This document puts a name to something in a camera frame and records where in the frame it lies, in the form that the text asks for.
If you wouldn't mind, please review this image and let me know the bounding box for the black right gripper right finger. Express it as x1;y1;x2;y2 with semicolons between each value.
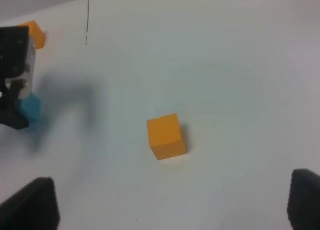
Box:
287;169;320;229

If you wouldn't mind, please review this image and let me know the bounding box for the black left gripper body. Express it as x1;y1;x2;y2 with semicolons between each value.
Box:
0;26;36;99

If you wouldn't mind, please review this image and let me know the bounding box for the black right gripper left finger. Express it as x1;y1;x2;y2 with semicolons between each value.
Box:
0;177;61;229

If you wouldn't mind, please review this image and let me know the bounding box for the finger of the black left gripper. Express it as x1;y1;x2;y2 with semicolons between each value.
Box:
0;80;30;129

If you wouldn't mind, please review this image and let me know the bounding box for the blue cube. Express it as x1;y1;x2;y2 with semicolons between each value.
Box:
16;94;42;123

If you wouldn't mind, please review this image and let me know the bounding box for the orange template cube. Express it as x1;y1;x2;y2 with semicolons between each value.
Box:
18;20;46;50

